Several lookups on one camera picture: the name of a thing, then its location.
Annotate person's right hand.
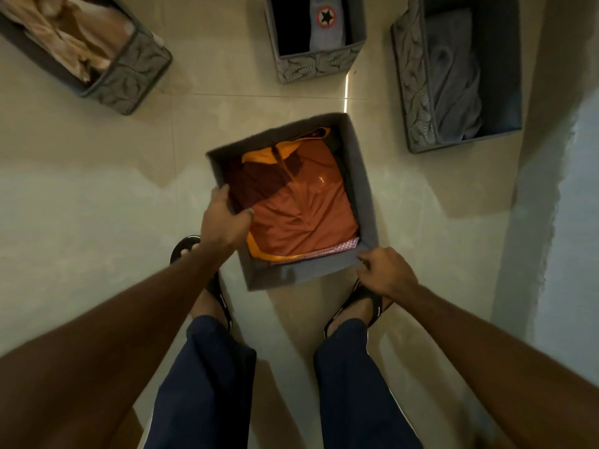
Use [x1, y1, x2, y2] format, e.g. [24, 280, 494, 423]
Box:
[356, 247, 420, 305]

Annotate person's left hand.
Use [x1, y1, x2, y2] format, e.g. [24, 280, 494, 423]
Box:
[201, 184, 255, 258]

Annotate plain grey fabric storage box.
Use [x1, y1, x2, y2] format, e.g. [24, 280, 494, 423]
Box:
[206, 112, 380, 292]

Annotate person's left forearm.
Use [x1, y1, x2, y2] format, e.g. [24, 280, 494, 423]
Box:
[0, 242, 236, 449]

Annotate person's right forearm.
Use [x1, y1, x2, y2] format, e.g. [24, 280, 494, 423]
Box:
[398, 284, 599, 449]

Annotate black right sandal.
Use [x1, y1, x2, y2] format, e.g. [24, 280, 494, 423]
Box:
[323, 278, 395, 340]

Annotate black sandal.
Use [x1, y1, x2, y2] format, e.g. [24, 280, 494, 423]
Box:
[323, 278, 395, 340]
[169, 235, 234, 331]

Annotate pink checked folded cloth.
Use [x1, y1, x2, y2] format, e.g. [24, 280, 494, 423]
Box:
[271, 236, 361, 264]

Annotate orange folded shirt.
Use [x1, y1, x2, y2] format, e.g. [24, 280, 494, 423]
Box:
[223, 127, 360, 264]

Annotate person's right foot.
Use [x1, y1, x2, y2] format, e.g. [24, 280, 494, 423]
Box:
[327, 294, 385, 337]

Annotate person's foot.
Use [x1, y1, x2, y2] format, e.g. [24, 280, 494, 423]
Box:
[327, 294, 385, 337]
[180, 243, 230, 323]

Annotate black left sandal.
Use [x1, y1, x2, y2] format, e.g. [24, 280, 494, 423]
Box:
[169, 235, 234, 331]

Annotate person's left foot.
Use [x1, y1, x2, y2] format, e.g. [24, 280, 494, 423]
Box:
[180, 243, 230, 323]

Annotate large grey leaf-print storage box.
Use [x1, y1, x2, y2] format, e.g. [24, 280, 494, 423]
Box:
[391, 0, 523, 154]

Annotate small grey leaf-print storage box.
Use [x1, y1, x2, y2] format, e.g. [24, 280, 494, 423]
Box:
[263, 0, 368, 85]

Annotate navy blue trousers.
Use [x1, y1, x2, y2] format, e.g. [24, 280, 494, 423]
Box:
[142, 315, 425, 449]

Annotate grey leaf-print box, beige clothes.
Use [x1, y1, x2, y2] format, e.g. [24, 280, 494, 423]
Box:
[0, 0, 173, 116]

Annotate grey folded garment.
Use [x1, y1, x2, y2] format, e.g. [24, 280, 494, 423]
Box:
[425, 7, 484, 145]

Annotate black folded garment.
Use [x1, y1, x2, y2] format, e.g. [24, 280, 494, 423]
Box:
[270, 0, 313, 56]

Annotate grey garment with star patch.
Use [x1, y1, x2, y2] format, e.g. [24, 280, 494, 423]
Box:
[309, 0, 348, 53]

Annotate beige crumpled clothes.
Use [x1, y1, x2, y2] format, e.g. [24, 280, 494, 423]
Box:
[0, 0, 136, 84]

